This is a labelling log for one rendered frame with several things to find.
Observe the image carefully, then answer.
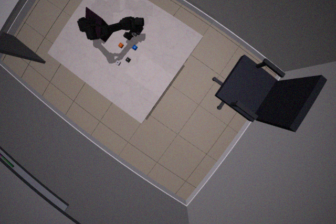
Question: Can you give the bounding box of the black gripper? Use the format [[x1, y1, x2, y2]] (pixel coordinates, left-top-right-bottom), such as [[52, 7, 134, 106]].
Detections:
[[123, 29, 133, 40]]

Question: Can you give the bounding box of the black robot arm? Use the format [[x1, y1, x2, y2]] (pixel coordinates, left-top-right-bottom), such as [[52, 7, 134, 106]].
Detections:
[[77, 16, 144, 40]]

